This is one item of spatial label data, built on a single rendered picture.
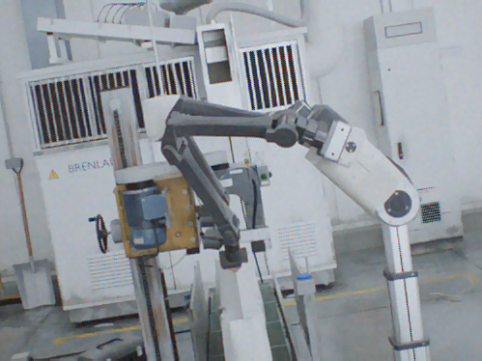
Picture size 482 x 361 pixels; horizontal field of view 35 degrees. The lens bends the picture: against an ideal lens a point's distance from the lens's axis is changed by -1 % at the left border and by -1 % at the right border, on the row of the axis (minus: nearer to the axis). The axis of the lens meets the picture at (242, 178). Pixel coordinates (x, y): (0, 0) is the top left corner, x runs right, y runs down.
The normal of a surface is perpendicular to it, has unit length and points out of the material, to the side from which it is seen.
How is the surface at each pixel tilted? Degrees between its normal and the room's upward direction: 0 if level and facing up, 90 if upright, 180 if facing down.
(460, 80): 90
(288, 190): 90
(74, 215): 91
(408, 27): 90
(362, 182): 115
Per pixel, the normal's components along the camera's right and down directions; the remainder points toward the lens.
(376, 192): 0.44, 0.44
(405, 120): 0.04, 0.10
